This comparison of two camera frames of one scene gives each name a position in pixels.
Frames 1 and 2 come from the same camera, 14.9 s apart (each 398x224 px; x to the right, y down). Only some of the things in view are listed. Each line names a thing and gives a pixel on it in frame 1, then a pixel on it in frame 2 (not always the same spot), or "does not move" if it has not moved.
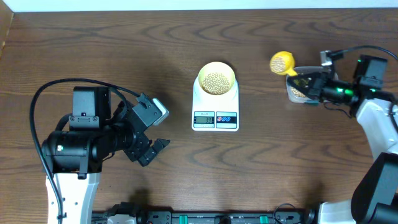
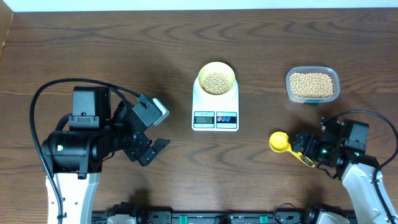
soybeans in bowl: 216,84 does not move
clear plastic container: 304,87 does not move
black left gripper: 138,148 does not move
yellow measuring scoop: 283,62 → 278,142
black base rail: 205,216 does not move
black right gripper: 321,89 → 311,142
